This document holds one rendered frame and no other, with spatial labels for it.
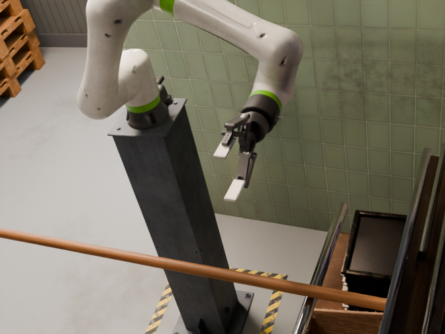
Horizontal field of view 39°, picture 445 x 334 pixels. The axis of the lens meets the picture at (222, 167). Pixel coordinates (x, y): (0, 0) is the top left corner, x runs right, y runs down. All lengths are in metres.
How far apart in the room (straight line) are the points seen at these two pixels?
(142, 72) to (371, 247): 0.95
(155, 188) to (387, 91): 1.01
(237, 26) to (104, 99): 0.53
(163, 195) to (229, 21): 0.89
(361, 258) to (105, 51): 1.05
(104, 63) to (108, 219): 1.97
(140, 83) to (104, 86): 0.20
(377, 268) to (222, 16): 0.97
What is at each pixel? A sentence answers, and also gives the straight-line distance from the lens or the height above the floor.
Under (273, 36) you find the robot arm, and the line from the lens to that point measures 1.59.
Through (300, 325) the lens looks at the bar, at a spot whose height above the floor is 1.17.
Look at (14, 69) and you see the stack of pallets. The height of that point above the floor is 0.18.
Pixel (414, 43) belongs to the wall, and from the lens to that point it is 2.49.
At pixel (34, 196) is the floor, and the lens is 4.06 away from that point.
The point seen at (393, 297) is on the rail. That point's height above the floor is 1.43.
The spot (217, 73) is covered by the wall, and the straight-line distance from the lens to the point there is 2.83.
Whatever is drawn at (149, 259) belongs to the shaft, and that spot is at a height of 1.20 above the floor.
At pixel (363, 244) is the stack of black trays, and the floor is 0.80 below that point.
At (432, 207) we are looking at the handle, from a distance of 1.39.
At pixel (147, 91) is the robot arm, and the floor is 1.33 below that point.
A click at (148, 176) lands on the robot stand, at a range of 2.29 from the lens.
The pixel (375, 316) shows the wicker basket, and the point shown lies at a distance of 2.03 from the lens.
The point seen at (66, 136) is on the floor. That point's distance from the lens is 4.43.
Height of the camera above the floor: 2.46
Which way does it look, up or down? 41 degrees down
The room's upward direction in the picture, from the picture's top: 14 degrees counter-clockwise
